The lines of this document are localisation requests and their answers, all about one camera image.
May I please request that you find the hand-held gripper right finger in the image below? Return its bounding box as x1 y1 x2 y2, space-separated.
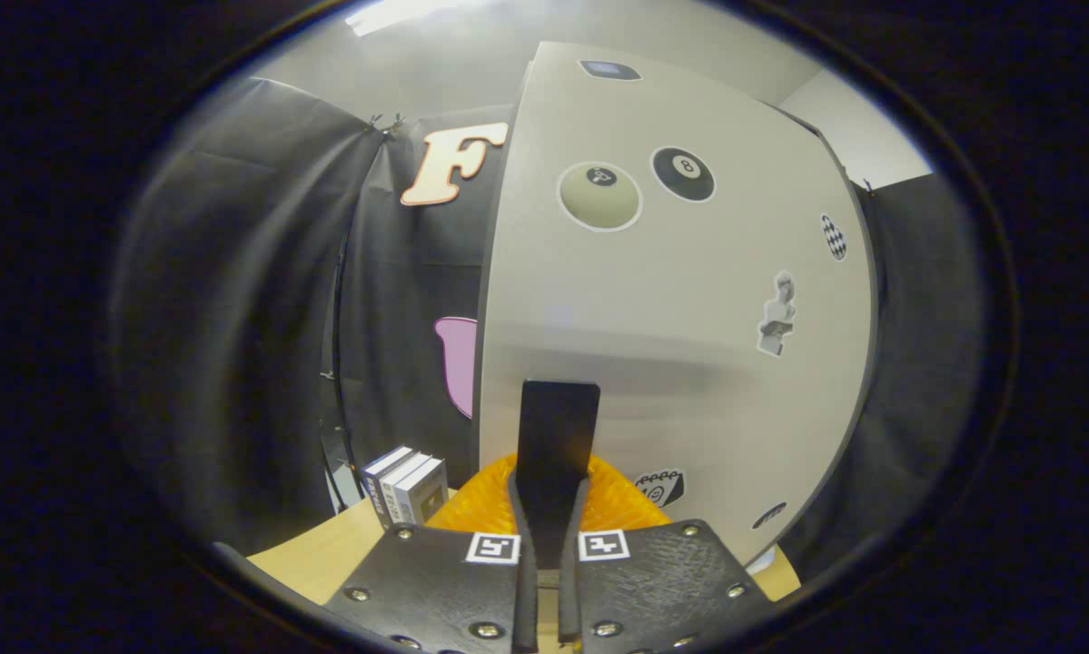
558 454 772 654

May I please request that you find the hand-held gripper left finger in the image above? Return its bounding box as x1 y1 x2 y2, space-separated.
326 452 540 654

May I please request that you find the black door handle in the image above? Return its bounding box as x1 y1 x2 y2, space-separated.
515 380 601 569

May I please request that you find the white cabinet door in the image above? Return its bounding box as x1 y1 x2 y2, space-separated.
476 41 876 569

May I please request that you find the thin black stand pole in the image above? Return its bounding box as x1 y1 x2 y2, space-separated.
326 245 354 510

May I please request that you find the black backdrop cloth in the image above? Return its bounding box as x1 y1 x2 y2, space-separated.
108 77 990 582

